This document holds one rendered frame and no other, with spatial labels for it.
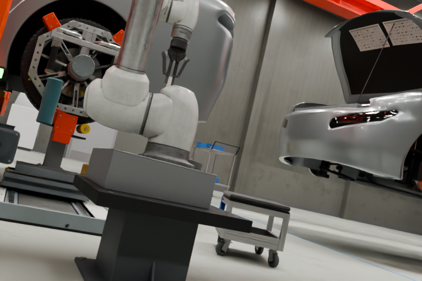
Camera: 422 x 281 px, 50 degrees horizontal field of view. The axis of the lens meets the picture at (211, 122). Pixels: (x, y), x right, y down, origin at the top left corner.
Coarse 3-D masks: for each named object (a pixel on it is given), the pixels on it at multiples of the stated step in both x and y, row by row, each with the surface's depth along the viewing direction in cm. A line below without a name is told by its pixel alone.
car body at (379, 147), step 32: (384, 96) 401; (416, 96) 394; (288, 128) 478; (320, 128) 427; (352, 128) 400; (384, 128) 388; (416, 128) 389; (288, 160) 538; (320, 160) 528; (352, 160) 398; (384, 160) 386; (416, 160) 428; (416, 192) 567
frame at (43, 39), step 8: (64, 24) 265; (72, 24) 266; (80, 24) 268; (48, 32) 261; (96, 32) 272; (104, 32) 273; (40, 40) 259; (48, 40) 265; (112, 40) 276; (40, 48) 259; (40, 56) 259; (32, 64) 257; (32, 72) 257; (32, 80) 257; (40, 80) 259; (40, 88) 259; (72, 112) 266; (80, 112) 273
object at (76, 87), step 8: (80, 32) 277; (96, 40) 286; (48, 56) 271; (72, 56) 276; (104, 56) 304; (112, 56) 286; (64, 64) 274; (56, 72) 272; (64, 72) 274; (72, 80) 276; (72, 104) 276
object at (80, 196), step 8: (8, 168) 267; (8, 176) 253; (16, 176) 255; (24, 176) 257; (32, 176) 264; (40, 176) 267; (8, 184) 253; (16, 184) 255; (24, 184) 257; (32, 184) 258; (40, 184) 260; (48, 184) 262; (56, 184) 263; (64, 184) 265; (72, 184) 272; (40, 192) 260; (48, 192) 262; (56, 192) 263; (64, 192) 265; (72, 192) 267; (80, 192) 269; (80, 200) 271; (88, 200) 270
